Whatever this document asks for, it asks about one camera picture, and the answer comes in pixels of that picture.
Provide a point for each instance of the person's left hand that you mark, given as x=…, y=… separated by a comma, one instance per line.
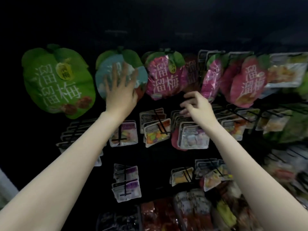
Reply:
x=120, y=98

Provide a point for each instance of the person's right hand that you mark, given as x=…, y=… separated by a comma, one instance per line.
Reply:
x=202, y=113

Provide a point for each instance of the large teal round snack bag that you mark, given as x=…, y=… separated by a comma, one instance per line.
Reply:
x=103, y=69

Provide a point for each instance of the row of small clear pouches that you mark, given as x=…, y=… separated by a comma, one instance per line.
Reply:
x=211, y=175

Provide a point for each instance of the large green round snack bag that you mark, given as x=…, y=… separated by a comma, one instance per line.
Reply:
x=57, y=84

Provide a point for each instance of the green snack pouch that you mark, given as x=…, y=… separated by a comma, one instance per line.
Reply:
x=293, y=127

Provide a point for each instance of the orange bean candy packet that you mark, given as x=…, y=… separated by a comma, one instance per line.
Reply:
x=286, y=72

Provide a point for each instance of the row of small white pouches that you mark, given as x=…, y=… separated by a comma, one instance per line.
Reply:
x=288, y=168

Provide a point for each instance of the small yellow green pouch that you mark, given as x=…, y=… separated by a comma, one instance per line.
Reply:
x=226, y=213

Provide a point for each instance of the green plum snack bag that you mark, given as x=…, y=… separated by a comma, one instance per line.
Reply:
x=302, y=86

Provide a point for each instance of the row of red orange pouches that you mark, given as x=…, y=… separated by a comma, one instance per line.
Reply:
x=245, y=214

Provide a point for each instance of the person's left forearm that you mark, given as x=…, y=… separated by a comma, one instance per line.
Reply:
x=53, y=180

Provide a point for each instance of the person's right forearm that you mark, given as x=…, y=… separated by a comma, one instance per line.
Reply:
x=255, y=180

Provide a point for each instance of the clear tray of mixed candies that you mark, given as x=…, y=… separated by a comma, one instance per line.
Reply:
x=192, y=211

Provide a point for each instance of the clear tray of red candies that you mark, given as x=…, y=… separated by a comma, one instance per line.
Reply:
x=159, y=216

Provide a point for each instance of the clear tray of dark candies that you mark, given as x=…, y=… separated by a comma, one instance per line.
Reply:
x=120, y=219

